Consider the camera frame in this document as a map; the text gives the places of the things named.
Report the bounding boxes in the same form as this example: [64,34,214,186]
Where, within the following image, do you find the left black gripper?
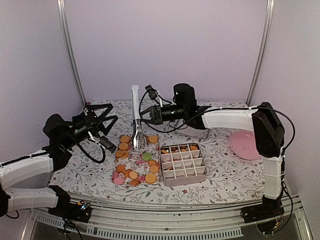
[61,103,118,150]

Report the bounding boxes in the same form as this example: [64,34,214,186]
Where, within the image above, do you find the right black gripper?
[134,104,186,125]

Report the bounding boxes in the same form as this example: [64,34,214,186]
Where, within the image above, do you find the metal serving tongs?
[131,84,147,151]

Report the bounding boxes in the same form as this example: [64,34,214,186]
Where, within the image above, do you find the swirl orange cookie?
[115,164,126,173]

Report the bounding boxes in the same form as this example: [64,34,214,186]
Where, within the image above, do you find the metal divided cookie tin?
[160,143,208,187]

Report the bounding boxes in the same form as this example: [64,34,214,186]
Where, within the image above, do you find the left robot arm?
[0,103,118,222]

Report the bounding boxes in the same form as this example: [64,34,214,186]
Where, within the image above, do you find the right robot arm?
[134,83,286,223]

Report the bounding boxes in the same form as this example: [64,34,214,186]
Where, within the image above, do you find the round tan cookie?
[148,135,159,144]

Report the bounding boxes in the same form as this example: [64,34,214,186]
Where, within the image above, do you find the floral cookie tray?
[111,135,162,187]

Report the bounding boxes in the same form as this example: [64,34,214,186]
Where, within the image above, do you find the metal tin lid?
[173,126,210,141]

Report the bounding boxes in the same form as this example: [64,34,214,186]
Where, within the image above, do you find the pink plate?
[229,130,260,161]

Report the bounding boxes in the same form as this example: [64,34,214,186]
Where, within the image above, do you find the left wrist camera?
[98,136,117,154]

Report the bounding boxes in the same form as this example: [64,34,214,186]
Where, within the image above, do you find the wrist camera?
[144,84,163,107]
[98,136,117,154]

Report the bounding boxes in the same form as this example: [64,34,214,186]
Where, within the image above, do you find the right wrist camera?
[144,84,163,107]

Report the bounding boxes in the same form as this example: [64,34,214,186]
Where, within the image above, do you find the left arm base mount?
[48,200,92,223]

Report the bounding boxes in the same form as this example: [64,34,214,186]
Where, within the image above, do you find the left aluminium frame post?
[56,0,87,106]

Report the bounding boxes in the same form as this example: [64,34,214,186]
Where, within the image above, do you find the aluminium frame post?
[56,0,87,106]
[246,0,275,106]

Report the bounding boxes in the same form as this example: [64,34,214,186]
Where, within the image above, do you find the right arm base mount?
[240,203,285,236]

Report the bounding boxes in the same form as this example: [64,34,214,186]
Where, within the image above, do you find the right aluminium frame post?
[246,0,275,106]

